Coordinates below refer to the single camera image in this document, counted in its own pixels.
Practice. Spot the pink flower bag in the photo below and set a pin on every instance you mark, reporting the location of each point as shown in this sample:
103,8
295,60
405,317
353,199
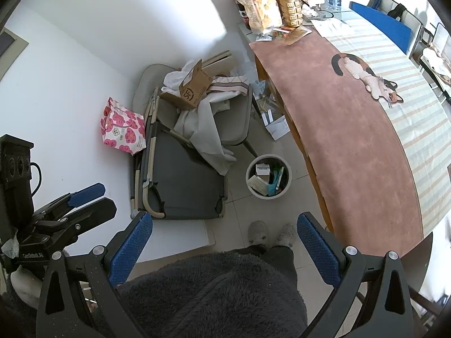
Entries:
123,126

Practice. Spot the dark grey fluffy robe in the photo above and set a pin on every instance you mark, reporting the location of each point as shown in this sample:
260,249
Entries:
211,295

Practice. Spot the grey folding bed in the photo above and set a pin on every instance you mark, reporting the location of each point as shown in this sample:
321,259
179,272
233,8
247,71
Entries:
183,186

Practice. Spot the striped tablecloth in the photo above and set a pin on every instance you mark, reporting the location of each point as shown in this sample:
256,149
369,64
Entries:
415,119

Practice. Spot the printed cardboard box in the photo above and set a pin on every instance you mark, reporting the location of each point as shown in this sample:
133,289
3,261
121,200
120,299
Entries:
193,88

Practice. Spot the small colourful packet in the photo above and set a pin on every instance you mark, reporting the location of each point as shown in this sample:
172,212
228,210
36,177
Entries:
266,37

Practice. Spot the clear plastic wrap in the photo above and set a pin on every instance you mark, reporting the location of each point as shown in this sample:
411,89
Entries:
10,244

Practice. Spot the dark jar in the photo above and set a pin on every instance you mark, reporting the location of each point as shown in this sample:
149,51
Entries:
242,10

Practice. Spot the beige flat board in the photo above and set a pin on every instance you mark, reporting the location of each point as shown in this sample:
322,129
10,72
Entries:
220,60

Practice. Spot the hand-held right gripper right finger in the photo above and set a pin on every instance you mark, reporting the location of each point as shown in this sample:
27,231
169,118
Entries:
317,250

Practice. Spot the grey fluffy slipper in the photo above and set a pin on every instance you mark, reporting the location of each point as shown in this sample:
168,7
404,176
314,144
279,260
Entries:
258,234
284,235

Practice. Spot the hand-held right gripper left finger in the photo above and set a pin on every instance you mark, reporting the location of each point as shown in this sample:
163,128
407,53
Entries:
132,250

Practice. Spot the clear bag of yellow snacks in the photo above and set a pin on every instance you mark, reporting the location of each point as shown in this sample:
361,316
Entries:
259,7

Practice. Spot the person's left leg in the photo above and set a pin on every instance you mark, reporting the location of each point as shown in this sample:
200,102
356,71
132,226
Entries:
246,250

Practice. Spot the brown table mat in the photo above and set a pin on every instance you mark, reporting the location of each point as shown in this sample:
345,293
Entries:
334,148

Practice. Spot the golden bottle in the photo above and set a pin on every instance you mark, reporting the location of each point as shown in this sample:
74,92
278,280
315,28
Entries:
290,10

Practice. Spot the wooden table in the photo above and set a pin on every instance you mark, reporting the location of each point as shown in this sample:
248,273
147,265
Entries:
260,67

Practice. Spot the white box with dark label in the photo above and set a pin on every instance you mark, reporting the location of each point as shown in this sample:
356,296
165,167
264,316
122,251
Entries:
262,169

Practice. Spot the grey chair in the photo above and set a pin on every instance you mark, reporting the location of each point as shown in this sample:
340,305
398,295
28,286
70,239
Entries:
437,60
410,21

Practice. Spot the pale box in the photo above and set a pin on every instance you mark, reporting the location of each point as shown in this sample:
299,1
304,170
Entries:
257,185

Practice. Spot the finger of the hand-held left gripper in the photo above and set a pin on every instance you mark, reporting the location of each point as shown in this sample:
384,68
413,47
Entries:
86,192
98,211

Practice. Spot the teal packet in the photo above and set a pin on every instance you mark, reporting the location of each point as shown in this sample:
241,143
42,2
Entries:
276,185

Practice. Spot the white round trash bin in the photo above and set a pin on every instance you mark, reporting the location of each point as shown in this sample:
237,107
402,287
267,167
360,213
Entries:
262,197

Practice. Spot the blue chair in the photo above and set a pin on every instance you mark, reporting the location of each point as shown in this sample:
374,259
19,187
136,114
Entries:
380,21

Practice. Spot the beige chair with dark legs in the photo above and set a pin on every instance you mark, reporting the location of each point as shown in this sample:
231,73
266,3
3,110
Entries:
232,126

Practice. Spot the white papers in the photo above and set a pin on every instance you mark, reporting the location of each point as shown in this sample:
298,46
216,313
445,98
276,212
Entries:
333,27

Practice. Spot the black bag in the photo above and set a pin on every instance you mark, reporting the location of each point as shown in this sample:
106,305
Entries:
398,11

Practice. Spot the white foam strips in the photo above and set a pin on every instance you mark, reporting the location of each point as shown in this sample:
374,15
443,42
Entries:
267,116

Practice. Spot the white cloth with brown stripes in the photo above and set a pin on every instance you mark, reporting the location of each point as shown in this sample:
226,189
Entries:
229,86

